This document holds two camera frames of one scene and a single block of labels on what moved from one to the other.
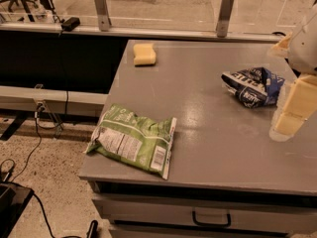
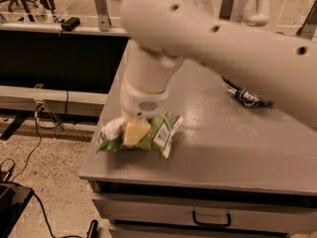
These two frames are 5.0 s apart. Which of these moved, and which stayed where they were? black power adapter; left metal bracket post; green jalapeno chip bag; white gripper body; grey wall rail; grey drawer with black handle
Moved: green jalapeno chip bag; white gripper body
Stayed: black power adapter; left metal bracket post; grey wall rail; grey drawer with black handle
